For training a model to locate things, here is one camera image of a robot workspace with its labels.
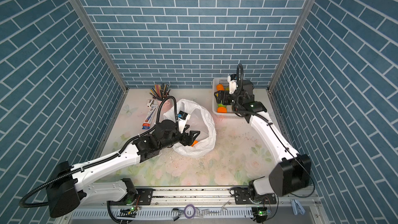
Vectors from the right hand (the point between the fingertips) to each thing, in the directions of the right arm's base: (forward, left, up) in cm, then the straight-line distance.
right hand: (220, 90), depth 79 cm
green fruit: (0, 0, -11) cm, 11 cm away
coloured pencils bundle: (+10, +39, -14) cm, 42 cm away
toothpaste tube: (-7, +46, -28) cm, 55 cm away
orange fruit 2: (+7, -2, -25) cm, 26 cm away
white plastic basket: (+8, -8, -29) cm, 31 cm away
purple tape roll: (-50, +11, -30) cm, 59 cm away
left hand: (-19, +11, -9) cm, 24 cm away
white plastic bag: (-10, +11, -13) cm, 20 cm away
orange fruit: (+27, 0, -24) cm, 36 cm away
